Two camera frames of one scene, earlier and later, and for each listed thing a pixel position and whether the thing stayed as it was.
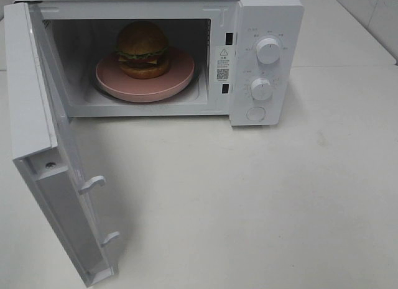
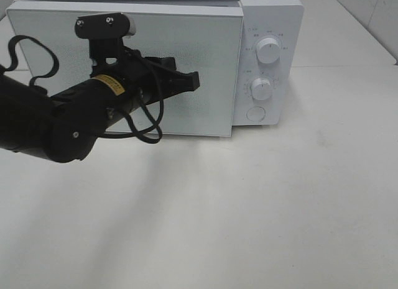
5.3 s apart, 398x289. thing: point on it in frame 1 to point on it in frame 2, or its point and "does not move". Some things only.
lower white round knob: x=262 y=89 does not move
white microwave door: x=43 y=146 to x=205 y=37
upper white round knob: x=268 y=50 does not move
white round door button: x=255 y=114 does not move
